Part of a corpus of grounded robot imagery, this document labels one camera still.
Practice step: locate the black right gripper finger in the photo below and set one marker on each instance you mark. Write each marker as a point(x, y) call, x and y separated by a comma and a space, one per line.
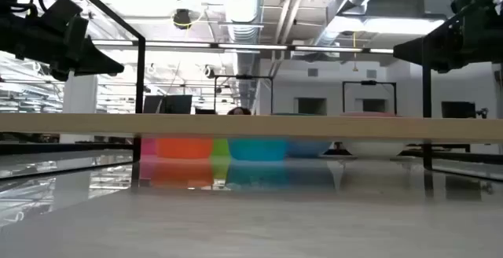
point(412, 51)

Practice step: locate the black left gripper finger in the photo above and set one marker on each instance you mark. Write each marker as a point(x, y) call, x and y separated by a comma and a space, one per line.
point(98, 63)

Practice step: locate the small magenta plastic bowl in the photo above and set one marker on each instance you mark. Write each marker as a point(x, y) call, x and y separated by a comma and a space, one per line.
point(148, 148)

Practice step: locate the small orange plastic bowl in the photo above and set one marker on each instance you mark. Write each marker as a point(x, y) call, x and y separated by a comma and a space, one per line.
point(184, 148)

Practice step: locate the large light blue bowl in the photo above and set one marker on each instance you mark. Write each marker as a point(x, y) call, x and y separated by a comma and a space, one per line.
point(310, 148)

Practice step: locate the small blue plastic bowl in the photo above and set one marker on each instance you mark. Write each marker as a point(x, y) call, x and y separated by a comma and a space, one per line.
point(257, 150)

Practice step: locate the black computer monitor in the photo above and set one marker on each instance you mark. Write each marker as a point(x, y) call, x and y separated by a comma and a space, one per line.
point(457, 109)
point(153, 104)
point(178, 104)

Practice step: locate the black ceiling device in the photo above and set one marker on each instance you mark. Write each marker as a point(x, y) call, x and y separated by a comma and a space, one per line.
point(182, 18)

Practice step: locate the person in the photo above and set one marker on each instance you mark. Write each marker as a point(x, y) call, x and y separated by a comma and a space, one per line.
point(239, 111)

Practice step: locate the long hanging light strip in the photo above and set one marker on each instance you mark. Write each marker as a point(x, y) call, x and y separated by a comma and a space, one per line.
point(251, 46)

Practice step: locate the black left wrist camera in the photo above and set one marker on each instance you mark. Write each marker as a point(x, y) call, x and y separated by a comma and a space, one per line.
point(61, 12)

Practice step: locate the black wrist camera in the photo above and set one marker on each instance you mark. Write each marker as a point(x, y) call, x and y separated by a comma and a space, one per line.
point(469, 0)
point(61, 12)

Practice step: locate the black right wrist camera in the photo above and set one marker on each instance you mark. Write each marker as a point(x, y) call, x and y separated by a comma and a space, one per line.
point(469, 0)

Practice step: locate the black metal gantry frame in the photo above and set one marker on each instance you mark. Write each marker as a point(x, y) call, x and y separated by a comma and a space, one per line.
point(369, 82)
point(243, 77)

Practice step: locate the silver ribbed ventilation duct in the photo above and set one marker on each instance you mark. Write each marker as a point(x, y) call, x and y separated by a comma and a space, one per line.
point(240, 10)

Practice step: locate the wooden shelf with black frame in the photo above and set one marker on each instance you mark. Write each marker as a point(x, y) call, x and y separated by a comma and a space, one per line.
point(251, 128)

